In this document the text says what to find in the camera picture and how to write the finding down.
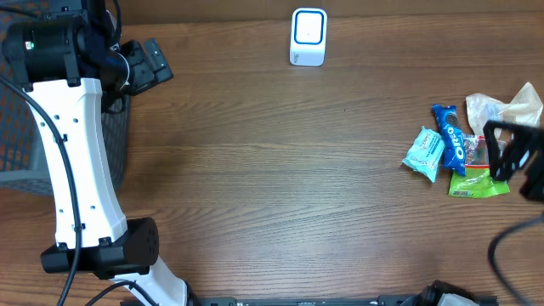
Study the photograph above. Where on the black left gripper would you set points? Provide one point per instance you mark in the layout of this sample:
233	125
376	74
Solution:
147	74

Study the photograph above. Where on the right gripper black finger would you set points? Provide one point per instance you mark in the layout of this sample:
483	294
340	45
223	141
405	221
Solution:
505	162
531	133

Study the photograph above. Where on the green snack packet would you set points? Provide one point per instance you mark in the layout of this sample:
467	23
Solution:
477	182

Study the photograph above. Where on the blue snack bar wrapper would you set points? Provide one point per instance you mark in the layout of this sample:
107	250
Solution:
455	153

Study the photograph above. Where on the teal tissue packet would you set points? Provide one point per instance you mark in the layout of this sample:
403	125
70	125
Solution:
425	153

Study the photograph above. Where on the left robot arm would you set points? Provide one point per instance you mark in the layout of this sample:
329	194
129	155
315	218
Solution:
93	235

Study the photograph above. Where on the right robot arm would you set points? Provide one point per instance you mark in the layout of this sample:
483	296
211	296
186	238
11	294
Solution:
532	189

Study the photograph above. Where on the white barcode scanner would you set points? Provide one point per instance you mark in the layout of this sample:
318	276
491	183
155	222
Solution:
308	37

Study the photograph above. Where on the dark grey plastic basket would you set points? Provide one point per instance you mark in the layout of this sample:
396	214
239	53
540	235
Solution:
23	162

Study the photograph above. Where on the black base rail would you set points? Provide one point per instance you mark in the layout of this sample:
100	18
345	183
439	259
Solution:
439	293

